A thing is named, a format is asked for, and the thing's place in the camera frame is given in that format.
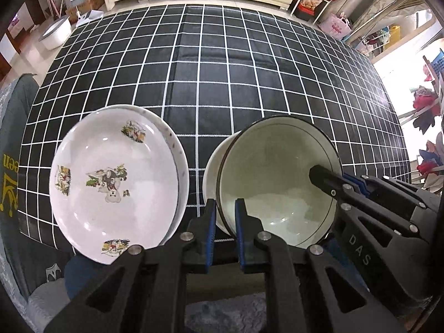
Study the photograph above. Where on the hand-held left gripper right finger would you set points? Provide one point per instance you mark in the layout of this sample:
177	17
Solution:
240	239

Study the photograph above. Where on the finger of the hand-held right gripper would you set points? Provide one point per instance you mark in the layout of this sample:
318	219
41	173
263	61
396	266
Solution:
324	180
353	182

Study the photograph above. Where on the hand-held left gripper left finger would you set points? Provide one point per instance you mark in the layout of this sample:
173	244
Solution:
210	239

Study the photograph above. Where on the patterned dark-rimmed bowl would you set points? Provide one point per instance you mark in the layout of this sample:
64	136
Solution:
270	180

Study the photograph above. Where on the cream bowl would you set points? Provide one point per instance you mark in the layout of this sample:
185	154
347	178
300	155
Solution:
212	170

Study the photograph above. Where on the pink flower white plate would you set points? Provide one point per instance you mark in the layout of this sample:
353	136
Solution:
175	149

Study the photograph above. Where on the cartoon print white plate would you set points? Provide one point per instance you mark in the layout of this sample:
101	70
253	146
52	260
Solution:
104	152

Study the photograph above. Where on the grey fuzzy cushion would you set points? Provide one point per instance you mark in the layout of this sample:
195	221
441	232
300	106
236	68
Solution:
222	314

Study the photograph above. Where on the red artificial flowers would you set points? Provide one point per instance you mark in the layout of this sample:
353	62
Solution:
425	105

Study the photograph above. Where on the person's left leg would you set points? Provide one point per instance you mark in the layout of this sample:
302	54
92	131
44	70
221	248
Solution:
74	277

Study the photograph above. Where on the blue plastic basket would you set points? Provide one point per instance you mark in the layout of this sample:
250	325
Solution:
435	62

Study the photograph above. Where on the black white-grid tablecloth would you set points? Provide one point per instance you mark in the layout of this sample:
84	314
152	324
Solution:
225	69

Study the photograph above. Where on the pink bag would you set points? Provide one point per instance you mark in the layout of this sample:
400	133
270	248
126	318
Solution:
334	27

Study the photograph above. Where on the grey floral fabric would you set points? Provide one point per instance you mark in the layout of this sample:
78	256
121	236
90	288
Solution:
8	284

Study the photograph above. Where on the dark green printed cloth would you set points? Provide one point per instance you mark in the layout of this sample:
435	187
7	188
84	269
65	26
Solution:
14	152

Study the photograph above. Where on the grey white basin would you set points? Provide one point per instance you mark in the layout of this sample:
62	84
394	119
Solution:
55	34

